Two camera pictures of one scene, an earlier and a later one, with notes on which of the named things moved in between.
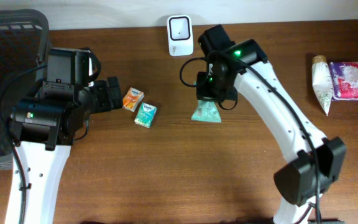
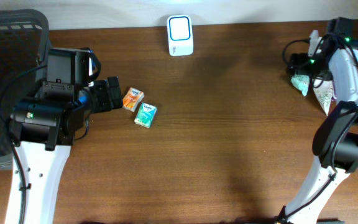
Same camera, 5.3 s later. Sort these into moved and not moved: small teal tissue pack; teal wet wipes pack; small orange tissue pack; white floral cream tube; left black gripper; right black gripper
Moved: teal wet wipes pack; right black gripper
Not moved: left black gripper; small teal tissue pack; small orange tissue pack; white floral cream tube
